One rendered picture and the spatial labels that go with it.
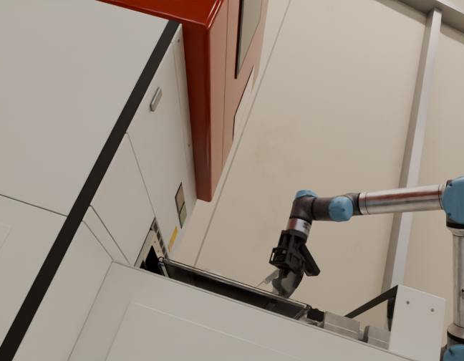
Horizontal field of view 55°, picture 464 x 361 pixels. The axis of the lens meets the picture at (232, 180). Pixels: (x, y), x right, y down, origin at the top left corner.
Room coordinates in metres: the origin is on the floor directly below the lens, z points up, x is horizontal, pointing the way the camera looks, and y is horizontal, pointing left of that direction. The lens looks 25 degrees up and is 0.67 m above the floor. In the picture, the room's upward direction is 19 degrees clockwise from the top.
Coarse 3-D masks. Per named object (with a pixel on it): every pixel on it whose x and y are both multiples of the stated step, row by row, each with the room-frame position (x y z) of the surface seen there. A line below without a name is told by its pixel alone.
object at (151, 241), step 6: (150, 234) 0.99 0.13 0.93; (150, 240) 0.99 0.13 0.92; (156, 240) 1.04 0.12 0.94; (144, 246) 0.99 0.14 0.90; (150, 246) 1.01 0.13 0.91; (156, 246) 1.06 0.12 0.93; (144, 252) 0.99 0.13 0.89; (150, 252) 1.09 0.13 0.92; (156, 252) 1.09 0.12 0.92; (162, 252) 1.15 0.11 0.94; (138, 258) 0.99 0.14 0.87; (144, 258) 0.99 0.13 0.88; (156, 258) 1.13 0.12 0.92; (138, 264) 0.99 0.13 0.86; (144, 264) 1.02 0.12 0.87; (156, 264) 1.21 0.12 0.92; (168, 276) 1.38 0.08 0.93
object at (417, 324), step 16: (400, 288) 0.82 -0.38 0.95; (400, 304) 0.82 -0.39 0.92; (416, 304) 0.82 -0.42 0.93; (432, 304) 0.82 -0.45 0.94; (400, 320) 0.82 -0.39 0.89; (416, 320) 0.82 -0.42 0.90; (432, 320) 0.82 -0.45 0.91; (400, 336) 0.82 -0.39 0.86; (416, 336) 0.82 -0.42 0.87; (432, 336) 0.82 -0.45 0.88; (400, 352) 0.82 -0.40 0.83; (416, 352) 0.82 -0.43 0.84; (432, 352) 0.82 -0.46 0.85
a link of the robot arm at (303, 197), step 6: (300, 192) 1.29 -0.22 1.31; (306, 192) 1.28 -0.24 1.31; (312, 192) 1.28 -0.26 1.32; (294, 198) 1.31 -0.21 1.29; (300, 198) 1.29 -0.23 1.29; (306, 198) 1.28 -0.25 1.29; (312, 198) 1.26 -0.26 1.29; (294, 204) 1.30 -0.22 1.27; (300, 204) 1.28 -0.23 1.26; (306, 204) 1.27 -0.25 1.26; (294, 210) 1.29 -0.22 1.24; (300, 210) 1.28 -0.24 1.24; (306, 210) 1.27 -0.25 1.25; (294, 216) 1.29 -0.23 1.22; (300, 216) 1.28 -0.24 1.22; (306, 216) 1.28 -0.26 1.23
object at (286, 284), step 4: (292, 272) 1.30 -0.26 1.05; (288, 276) 1.29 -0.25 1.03; (292, 276) 1.30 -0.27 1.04; (284, 280) 1.28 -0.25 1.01; (288, 280) 1.29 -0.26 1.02; (292, 280) 1.30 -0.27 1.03; (284, 284) 1.29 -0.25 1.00; (288, 284) 1.30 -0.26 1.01; (292, 284) 1.30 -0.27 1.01; (284, 288) 1.29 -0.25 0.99; (288, 288) 1.30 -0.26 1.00; (292, 288) 1.30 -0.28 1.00; (288, 292) 1.30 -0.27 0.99; (292, 292) 1.30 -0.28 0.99; (284, 296) 1.32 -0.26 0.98; (288, 296) 1.31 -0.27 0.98
